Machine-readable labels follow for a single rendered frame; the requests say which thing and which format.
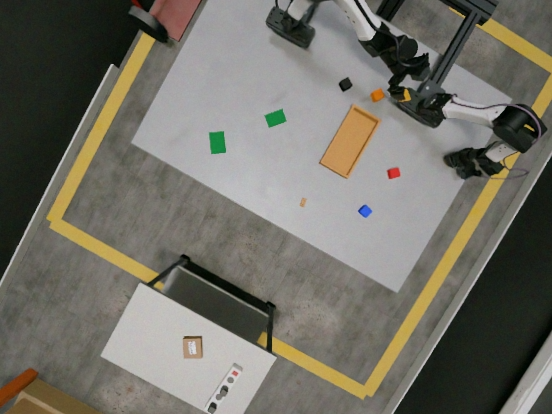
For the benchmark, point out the blue block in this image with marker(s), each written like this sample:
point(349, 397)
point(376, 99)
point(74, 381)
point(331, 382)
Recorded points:
point(365, 211)

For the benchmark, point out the wooden tray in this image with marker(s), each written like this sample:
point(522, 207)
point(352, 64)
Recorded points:
point(350, 141)

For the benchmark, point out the green flat card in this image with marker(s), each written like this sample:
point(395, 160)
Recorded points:
point(275, 118)

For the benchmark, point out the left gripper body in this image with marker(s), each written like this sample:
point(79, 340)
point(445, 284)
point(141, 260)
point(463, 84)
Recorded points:
point(459, 158)

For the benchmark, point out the orange block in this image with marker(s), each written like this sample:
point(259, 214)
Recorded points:
point(377, 95)

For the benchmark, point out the green flat panel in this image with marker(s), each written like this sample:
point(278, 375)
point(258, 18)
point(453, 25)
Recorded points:
point(217, 142)

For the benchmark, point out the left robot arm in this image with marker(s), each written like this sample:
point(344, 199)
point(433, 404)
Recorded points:
point(508, 122)

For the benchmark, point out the red block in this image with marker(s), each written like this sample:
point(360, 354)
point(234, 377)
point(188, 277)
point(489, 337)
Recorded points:
point(393, 173)

